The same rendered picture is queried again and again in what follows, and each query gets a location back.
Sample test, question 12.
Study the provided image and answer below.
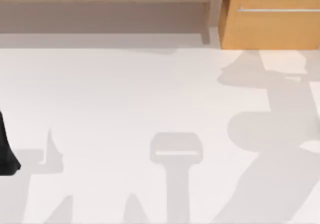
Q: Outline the open wooden shelf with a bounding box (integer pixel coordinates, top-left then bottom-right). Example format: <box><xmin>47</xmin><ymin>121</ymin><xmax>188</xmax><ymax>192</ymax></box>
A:
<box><xmin>0</xmin><ymin>0</ymin><xmax>226</xmax><ymax>45</ymax></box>

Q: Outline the long metal handle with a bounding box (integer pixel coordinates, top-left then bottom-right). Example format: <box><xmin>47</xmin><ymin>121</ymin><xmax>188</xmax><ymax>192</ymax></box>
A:
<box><xmin>236</xmin><ymin>7</ymin><xmax>320</xmax><ymax>13</ymax></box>

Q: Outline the wooden cupboard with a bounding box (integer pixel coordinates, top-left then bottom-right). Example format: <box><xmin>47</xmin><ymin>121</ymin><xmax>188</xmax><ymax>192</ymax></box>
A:
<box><xmin>218</xmin><ymin>0</ymin><xmax>320</xmax><ymax>51</ymax></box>

